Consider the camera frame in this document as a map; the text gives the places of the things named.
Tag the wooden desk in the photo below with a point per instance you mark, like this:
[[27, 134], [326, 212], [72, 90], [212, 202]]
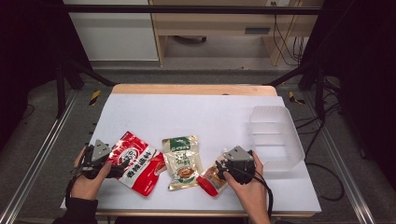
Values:
[[218, 23]]

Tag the translucent plastic container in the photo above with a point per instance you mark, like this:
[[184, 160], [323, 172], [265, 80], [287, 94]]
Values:
[[277, 137]]

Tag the black metal stand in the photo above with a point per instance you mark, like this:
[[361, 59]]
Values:
[[62, 87], [318, 90]]

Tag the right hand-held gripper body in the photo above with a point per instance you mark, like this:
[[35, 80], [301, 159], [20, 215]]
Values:
[[239, 165]]

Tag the aluminium rail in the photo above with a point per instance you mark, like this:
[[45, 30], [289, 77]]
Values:
[[342, 168], [40, 149]]

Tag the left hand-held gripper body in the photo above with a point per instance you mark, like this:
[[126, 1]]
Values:
[[100, 151]]

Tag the red and white snack packet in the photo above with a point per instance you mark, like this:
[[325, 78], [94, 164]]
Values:
[[143, 168]]

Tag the green and beige snack packet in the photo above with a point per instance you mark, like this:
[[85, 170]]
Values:
[[182, 161]]

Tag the small red and orange packet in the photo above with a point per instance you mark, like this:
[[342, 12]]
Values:
[[210, 182]]

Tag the black horizontal metal bar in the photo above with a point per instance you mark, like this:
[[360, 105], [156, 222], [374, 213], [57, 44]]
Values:
[[186, 9]]

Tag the yellow and black tape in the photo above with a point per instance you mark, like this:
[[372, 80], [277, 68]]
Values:
[[294, 98], [94, 97]]

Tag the person's right hand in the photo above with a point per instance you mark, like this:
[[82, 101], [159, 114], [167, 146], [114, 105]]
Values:
[[253, 194]]

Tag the person's left hand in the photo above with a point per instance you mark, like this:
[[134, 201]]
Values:
[[85, 186]]

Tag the black curtain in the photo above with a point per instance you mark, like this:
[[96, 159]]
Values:
[[28, 46], [364, 62]]

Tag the white cabinet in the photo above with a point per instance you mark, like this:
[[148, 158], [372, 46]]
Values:
[[115, 34]]

